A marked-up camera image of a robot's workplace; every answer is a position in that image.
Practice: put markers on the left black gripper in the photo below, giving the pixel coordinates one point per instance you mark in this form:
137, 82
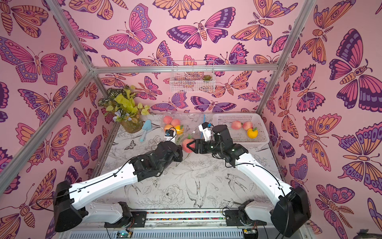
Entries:
173, 142

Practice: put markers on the yellow bell pepper toy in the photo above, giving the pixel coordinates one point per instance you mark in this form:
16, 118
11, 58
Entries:
252, 133

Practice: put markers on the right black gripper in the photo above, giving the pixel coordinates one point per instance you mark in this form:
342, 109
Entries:
199, 146

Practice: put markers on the yellow-orange peach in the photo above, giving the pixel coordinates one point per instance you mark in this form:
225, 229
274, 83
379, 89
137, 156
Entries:
179, 129

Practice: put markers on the white plastic basket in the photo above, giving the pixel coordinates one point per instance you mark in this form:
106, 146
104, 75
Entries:
240, 136

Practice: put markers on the white wire wall basket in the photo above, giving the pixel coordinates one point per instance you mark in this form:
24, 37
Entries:
188, 76

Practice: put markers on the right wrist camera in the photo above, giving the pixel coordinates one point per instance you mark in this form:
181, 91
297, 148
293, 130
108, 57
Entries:
206, 129

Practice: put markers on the potted green plant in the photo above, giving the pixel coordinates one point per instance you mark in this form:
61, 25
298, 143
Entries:
120, 105

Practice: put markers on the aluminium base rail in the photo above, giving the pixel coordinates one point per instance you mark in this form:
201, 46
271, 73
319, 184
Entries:
222, 223

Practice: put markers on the small succulent in wire basket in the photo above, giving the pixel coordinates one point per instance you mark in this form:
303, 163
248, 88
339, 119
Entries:
207, 77

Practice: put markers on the clear blue-zipper zip bag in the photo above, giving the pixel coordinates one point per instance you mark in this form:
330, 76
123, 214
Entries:
191, 124

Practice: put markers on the green printed zip bag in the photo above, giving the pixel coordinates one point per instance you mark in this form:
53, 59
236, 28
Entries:
180, 140

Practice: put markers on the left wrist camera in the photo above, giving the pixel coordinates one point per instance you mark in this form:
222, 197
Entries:
171, 132

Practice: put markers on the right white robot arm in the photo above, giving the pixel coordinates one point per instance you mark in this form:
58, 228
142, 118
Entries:
290, 210

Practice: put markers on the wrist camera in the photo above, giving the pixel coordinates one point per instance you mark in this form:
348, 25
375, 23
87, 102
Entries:
206, 129
171, 132

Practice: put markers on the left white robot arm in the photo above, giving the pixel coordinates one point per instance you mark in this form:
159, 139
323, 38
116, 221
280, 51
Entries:
74, 204

